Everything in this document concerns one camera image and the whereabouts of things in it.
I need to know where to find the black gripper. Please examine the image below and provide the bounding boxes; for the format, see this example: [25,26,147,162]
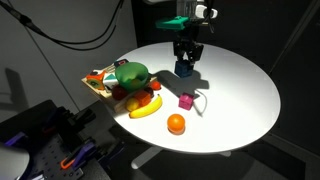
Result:
[173,26,204,64]

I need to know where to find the dark blue block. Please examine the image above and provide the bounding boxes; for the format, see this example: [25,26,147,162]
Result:
[174,60,193,78]

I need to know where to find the magenta block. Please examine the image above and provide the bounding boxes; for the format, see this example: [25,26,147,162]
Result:
[178,93,194,110]

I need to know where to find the orange red block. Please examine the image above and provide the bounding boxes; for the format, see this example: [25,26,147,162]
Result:
[134,90,151,107]

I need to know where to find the wooden tray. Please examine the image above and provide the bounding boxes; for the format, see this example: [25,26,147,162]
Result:
[82,64,155,112]

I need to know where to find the green translucent bowl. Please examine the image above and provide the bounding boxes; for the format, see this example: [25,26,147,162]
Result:
[115,62,149,92]

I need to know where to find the yellow ball in bowl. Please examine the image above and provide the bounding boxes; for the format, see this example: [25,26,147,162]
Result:
[131,79,141,89]

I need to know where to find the yellow banana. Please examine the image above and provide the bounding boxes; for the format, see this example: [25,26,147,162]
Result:
[129,95,163,119]

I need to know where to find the black patterned cube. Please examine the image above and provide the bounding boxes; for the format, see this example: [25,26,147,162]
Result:
[113,59,129,68]

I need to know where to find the orange fruit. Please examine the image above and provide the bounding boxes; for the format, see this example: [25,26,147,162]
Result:
[167,114,185,134]

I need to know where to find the yellow lemon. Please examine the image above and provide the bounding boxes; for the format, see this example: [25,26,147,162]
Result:
[126,98,140,112]

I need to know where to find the red tomato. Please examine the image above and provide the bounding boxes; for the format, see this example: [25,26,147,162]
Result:
[112,85,128,100]

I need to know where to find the white teal patterned cube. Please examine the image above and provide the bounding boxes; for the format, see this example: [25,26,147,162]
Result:
[103,73,118,91]

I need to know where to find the orange patterned cube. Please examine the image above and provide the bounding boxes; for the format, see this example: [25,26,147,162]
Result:
[86,70,105,90]

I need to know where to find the left blue orange clamp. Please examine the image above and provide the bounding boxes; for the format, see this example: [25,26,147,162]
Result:
[60,141,96,170]

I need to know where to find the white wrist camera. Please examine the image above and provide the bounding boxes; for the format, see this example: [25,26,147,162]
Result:
[195,5,218,19]

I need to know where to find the black hanging cable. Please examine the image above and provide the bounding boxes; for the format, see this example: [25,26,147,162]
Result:
[0,0,125,51]

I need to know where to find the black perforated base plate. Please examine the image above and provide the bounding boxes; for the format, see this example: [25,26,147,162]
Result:
[26,133,111,180]

